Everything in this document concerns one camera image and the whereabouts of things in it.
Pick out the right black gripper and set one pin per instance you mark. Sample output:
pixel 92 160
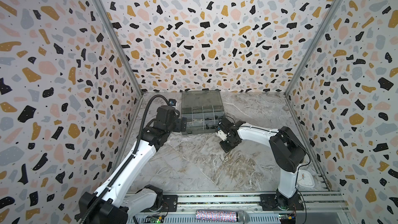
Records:
pixel 227 137

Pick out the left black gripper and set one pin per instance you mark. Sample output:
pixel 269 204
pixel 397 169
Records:
pixel 179 127

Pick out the clear plastic compartment organizer box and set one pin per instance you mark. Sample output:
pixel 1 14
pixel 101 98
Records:
pixel 202 109

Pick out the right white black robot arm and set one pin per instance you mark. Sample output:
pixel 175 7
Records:
pixel 288 152

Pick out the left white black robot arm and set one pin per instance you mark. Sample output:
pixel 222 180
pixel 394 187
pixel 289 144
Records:
pixel 109 204

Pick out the glitter handheld microphone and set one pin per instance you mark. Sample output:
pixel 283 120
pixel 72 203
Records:
pixel 223 216

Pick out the white square clock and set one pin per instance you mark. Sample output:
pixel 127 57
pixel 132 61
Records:
pixel 305 179

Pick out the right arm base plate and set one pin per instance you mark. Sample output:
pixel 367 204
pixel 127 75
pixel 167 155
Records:
pixel 278 202

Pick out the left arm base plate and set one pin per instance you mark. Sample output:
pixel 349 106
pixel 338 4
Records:
pixel 165 203

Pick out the aluminium front rail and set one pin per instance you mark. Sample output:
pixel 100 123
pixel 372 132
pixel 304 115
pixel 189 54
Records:
pixel 321 207

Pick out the left corner aluminium post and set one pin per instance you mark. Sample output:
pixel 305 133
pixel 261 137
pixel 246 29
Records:
pixel 115 41

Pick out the corner aluminium post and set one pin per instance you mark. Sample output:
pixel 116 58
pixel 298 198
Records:
pixel 313 45
pixel 115 41

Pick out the right corner aluminium post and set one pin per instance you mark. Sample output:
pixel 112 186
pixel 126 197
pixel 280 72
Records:
pixel 313 45

